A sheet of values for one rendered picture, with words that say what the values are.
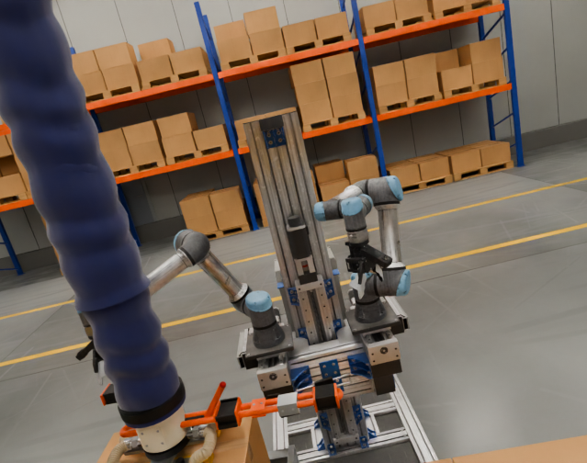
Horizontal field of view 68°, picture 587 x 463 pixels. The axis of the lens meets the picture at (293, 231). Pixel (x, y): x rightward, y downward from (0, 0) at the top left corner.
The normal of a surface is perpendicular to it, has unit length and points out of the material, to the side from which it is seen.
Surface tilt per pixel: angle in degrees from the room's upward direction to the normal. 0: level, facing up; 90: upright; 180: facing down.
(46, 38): 79
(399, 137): 90
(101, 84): 90
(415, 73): 90
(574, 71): 90
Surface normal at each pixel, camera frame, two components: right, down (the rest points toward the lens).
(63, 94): 0.72, -0.30
